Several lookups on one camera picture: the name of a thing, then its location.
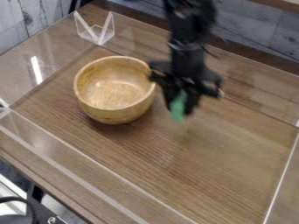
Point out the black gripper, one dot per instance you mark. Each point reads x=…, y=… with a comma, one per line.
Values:
x=185, y=72

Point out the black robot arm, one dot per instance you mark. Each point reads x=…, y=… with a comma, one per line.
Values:
x=191, y=18

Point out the clear acrylic corner bracket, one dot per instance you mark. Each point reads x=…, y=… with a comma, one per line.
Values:
x=96, y=34

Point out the clear acrylic tray wall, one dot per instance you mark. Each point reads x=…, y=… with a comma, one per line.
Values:
x=210, y=170

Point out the black table leg frame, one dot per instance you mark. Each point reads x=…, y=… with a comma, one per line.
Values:
x=44, y=214

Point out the green rectangular stick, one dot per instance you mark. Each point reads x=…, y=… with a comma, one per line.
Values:
x=178, y=106

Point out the round wooden bowl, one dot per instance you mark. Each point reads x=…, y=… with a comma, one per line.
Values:
x=114, y=90

